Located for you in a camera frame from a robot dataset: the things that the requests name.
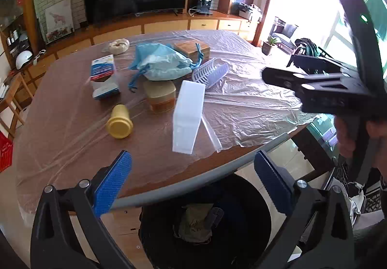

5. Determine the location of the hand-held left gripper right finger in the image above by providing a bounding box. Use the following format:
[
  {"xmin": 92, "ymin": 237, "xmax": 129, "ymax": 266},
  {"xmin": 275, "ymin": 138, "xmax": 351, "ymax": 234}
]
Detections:
[{"xmin": 253, "ymin": 150, "xmax": 355, "ymax": 269}]

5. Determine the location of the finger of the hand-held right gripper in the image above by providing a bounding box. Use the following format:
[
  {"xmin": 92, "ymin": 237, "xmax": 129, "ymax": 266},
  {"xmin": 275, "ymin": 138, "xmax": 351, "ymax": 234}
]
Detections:
[
  {"xmin": 287, "ymin": 54, "xmax": 360, "ymax": 76},
  {"xmin": 261, "ymin": 66, "xmax": 374, "ymax": 115}
]

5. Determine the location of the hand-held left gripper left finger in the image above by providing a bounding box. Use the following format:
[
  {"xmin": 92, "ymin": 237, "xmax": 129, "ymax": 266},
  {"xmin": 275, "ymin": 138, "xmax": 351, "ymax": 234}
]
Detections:
[{"xmin": 30, "ymin": 150, "xmax": 136, "ymax": 269}]

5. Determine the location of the black round bin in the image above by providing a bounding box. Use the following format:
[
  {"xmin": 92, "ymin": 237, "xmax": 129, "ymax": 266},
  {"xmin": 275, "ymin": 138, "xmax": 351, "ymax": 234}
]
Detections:
[{"xmin": 138, "ymin": 173, "xmax": 273, "ymax": 269}]

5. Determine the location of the amber container with pale lid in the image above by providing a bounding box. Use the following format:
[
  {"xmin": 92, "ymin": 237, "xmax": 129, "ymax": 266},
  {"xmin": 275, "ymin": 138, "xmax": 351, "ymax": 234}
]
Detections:
[{"xmin": 143, "ymin": 79, "xmax": 177, "ymax": 113}]

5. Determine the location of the cream cloth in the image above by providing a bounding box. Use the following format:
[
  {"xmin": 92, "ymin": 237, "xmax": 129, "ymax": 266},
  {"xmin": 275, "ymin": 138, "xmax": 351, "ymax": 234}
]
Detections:
[{"xmin": 109, "ymin": 39, "xmax": 130, "ymax": 54}]

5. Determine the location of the person's right hand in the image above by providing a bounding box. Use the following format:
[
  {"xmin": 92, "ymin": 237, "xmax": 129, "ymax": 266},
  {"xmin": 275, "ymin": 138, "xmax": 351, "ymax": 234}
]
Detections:
[{"xmin": 335, "ymin": 115, "xmax": 387, "ymax": 167}]

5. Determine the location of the potted green plant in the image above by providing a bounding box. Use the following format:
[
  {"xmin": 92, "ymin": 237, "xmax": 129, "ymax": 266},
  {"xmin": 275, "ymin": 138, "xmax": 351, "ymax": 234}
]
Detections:
[{"xmin": 261, "ymin": 36, "xmax": 280, "ymax": 56}]

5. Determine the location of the dark armchair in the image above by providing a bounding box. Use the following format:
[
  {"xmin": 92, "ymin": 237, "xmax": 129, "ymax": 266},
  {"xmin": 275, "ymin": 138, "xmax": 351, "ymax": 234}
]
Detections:
[{"xmin": 269, "ymin": 16, "xmax": 299, "ymax": 53}]

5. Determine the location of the yellow plastic cup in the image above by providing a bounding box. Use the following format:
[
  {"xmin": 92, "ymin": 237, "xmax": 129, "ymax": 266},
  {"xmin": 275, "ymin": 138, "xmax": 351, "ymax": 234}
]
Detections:
[{"xmin": 105, "ymin": 104, "xmax": 134, "ymax": 140}]

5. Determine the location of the lavender plastic basket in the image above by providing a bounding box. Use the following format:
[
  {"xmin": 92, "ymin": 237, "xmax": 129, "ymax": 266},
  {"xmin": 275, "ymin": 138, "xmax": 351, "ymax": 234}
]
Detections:
[{"xmin": 192, "ymin": 58, "xmax": 230, "ymax": 89}]

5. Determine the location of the grey printer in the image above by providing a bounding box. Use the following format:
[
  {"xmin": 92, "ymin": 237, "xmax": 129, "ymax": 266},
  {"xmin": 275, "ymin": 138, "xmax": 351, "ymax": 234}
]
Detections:
[{"xmin": 237, "ymin": 3, "xmax": 262, "ymax": 23}]

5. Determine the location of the clear plastic lid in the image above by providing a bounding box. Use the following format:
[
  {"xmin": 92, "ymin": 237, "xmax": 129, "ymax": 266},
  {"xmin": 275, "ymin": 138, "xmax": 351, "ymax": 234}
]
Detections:
[{"xmin": 201, "ymin": 115, "xmax": 223, "ymax": 153}]

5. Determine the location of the white crumpled cloth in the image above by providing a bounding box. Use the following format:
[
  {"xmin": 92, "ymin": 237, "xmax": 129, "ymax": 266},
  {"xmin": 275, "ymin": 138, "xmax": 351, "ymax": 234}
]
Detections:
[{"xmin": 328, "ymin": 178, "xmax": 366, "ymax": 227}]

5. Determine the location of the olive green cloth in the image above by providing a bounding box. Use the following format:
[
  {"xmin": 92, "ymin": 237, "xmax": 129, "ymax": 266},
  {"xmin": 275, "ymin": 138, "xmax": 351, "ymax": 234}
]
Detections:
[{"xmin": 174, "ymin": 203, "xmax": 216, "ymax": 242}]

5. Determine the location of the wooden box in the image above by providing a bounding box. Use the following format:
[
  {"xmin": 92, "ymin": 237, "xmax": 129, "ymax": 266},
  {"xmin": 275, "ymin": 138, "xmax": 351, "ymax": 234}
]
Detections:
[{"xmin": 174, "ymin": 40, "xmax": 210, "ymax": 65}]

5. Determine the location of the white translucent plastic box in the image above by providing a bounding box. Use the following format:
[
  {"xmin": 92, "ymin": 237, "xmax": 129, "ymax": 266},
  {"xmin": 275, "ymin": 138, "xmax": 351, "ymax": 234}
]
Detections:
[{"xmin": 172, "ymin": 80, "xmax": 206, "ymax": 155}]

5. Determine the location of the black coffee machine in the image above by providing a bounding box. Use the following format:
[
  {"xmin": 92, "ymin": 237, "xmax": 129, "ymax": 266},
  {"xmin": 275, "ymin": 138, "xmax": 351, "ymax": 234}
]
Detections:
[{"xmin": 189, "ymin": 0, "xmax": 214, "ymax": 16}]

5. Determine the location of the blue and white carton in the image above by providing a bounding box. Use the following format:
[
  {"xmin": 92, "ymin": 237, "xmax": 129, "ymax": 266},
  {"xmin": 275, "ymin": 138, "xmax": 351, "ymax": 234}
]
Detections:
[{"xmin": 90, "ymin": 55, "xmax": 121, "ymax": 100}]

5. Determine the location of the red plastic crate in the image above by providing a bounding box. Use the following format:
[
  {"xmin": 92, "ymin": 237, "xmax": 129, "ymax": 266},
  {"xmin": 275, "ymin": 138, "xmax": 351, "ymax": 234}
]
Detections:
[{"xmin": 0, "ymin": 131, "xmax": 14, "ymax": 173}]

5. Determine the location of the person's dark grey clothing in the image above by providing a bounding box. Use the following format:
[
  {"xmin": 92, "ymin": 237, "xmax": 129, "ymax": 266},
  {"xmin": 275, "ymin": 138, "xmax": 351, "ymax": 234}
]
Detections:
[{"xmin": 352, "ymin": 221, "xmax": 387, "ymax": 269}]

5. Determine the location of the wooden side table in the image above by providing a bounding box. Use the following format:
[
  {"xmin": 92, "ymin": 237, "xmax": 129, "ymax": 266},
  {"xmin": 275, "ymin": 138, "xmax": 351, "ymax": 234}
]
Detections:
[{"xmin": 0, "ymin": 74, "xmax": 34, "ymax": 139}]

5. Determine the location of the wooden sideboard cabinet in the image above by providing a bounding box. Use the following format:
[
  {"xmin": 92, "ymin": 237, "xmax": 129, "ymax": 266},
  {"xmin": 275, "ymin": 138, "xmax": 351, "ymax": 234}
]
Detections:
[{"xmin": 12, "ymin": 10, "xmax": 260, "ymax": 97}]

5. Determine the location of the white helmet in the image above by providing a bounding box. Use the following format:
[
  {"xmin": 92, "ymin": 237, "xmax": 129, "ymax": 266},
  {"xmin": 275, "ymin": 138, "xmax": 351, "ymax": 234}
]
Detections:
[{"xmin": 15, "ymin": 50, "xmax": 34, "ymax": 70}]

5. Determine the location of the framed animal picture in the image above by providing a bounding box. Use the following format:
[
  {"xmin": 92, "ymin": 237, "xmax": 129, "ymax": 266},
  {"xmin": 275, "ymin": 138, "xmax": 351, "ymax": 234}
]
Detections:
[{"xmin": 45, "ymin": 0, "xmax": 74, "ymax": 43}]

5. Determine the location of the blue drawstring bag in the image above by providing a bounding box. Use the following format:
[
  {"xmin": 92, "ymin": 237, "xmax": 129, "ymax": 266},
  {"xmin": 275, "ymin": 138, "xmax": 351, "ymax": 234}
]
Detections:
[{"xmin": 127, "ymin": 43, "xmax": 194, "ymax": 93}]

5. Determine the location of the wooden wall shelf unit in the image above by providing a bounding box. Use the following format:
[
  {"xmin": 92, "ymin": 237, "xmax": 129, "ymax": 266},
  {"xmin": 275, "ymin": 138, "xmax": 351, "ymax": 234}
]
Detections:
[{"xmin": 0, "ymin": 0, "xmax": 40, "ymax": 71}]

